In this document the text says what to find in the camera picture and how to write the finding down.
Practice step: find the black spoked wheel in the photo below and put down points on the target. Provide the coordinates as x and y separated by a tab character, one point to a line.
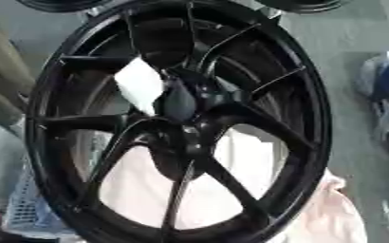
283	133

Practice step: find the black round wheel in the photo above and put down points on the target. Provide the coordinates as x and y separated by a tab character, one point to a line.
306	5
59	4

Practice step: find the pale pink cloth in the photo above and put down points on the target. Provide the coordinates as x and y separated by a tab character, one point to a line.
325	218

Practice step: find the pale blue mesh basket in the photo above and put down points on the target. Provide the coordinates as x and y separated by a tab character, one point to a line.
29	209

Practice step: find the tan wooden furniture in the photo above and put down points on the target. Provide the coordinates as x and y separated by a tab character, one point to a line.
1	72

